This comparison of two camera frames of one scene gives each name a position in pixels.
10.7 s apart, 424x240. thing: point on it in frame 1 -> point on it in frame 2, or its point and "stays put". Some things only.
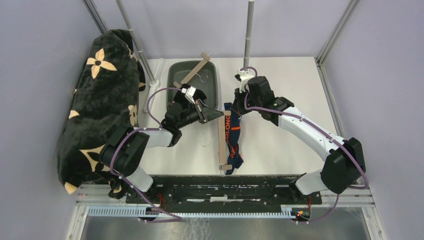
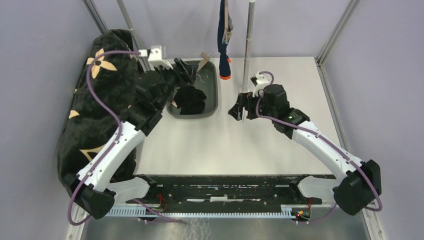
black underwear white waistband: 179,96 stays put
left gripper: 205,113 -> 189,71
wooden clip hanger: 222,141 -> 227,32
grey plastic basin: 205,80 stays put
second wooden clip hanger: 206,58 stays put
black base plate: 220,191 stays put
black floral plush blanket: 104,103 stays put
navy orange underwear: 232,126 -> 223,65
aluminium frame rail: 321,58 stays put
